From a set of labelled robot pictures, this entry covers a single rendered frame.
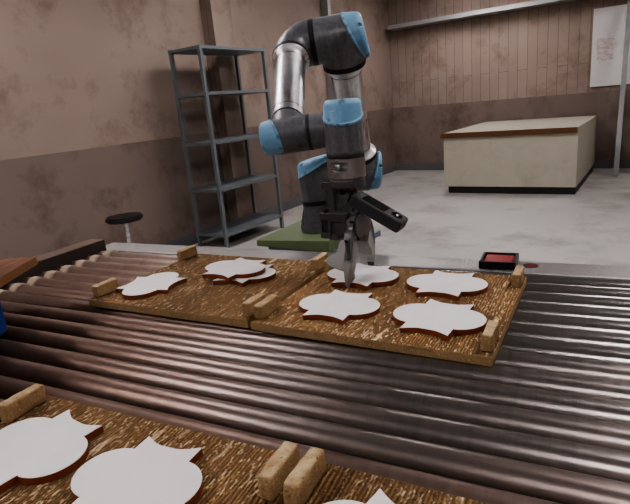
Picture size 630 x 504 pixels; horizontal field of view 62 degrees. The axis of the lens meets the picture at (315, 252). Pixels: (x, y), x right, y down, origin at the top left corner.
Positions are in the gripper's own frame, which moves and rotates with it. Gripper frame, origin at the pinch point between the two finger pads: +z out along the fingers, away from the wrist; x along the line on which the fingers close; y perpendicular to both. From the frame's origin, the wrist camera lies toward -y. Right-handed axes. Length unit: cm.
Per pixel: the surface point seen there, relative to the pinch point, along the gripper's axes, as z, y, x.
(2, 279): -9, 53, 42
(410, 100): -28, 263, -815
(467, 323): -0.2, -25.4, 17.9
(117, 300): 1, 45, 25
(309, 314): -0.1, 0.5, 21.8
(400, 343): 0.9, -17.2, 25.6
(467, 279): -0.3, -20.8, -2.1
